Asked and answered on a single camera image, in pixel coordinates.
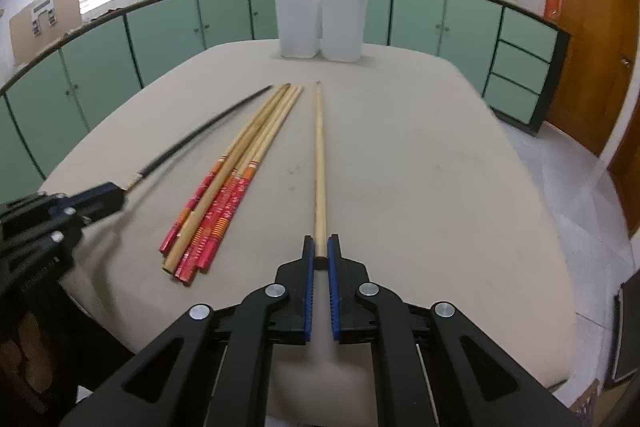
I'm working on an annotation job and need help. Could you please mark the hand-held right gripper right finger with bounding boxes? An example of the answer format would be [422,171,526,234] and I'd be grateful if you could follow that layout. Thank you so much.
[327,234,584,427]

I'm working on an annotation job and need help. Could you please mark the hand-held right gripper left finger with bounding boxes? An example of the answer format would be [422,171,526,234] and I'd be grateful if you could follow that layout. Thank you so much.
[59,234,316,427]

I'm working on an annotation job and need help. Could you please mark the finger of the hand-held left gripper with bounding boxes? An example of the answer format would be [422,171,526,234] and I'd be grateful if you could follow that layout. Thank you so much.
[45,200,125,258]
[37,183,125,214]

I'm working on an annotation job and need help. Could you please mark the black chopstick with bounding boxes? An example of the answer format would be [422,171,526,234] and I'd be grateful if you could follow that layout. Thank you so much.
[125,85,275,192]

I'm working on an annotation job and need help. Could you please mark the wooden chopstick with orange bands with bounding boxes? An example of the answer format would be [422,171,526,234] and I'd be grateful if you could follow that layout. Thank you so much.
[161,84,296,275]

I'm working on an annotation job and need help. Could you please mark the red patterned handle chopstick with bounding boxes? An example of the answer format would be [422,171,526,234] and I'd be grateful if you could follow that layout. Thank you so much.
[159,83,292,256]
[196,86,305,270]
[174,86,300,283]
[182,86,302,286]

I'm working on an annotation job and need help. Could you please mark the plain wooden chopstick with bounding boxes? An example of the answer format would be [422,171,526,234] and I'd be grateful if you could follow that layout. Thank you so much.
[313,81,328,260]

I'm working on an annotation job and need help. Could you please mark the white two-compartment utensil holder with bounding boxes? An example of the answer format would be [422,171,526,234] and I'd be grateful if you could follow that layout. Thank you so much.
[273,0,371,62]

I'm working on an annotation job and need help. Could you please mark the beige table cover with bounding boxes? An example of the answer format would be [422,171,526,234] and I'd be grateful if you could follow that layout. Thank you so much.
[37,39,576,427]

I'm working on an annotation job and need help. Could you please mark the cardboard sheet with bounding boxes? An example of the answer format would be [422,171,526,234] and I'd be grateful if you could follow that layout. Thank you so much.
[9,0,82,66]

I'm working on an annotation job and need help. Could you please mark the green base cabinets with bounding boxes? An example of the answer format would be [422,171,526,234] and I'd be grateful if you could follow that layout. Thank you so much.
[0,0,571,218]

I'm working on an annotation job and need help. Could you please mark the dark wooden furniture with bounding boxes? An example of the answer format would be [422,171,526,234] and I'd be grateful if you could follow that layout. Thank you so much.
[611,279,640,384]

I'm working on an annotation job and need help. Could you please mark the wooden door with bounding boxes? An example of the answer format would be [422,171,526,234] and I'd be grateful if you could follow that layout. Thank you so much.
[542,0,640,158]

